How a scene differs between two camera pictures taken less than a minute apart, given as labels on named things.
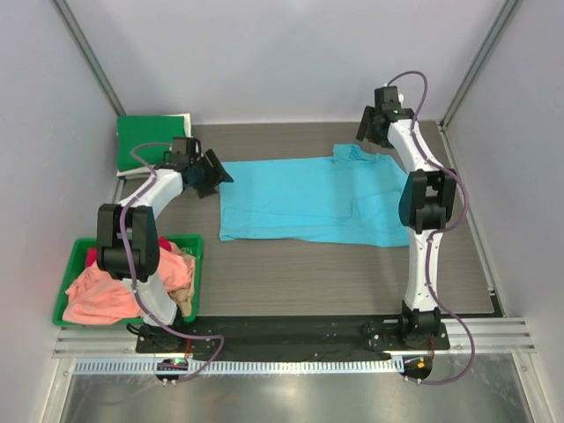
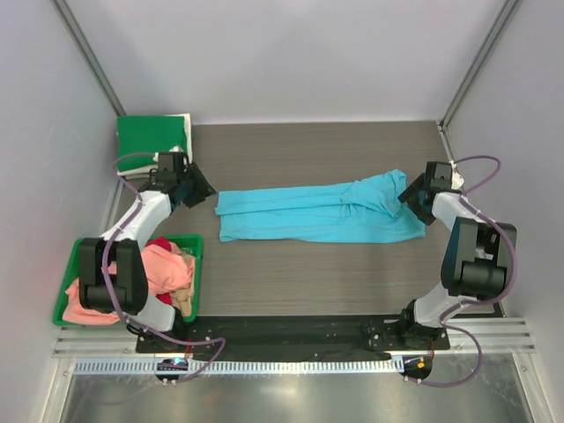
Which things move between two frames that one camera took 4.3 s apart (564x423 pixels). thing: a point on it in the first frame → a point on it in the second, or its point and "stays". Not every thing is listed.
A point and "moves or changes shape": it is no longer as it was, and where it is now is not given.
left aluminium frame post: x=80 y=39 stays
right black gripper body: x=375 y=137 → x=411 y=196
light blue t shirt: x=358 y=196 moves or changes shape
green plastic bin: x=77 y=256 stays
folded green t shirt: x=137 y=129 stays
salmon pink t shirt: x=99 y=297 stays
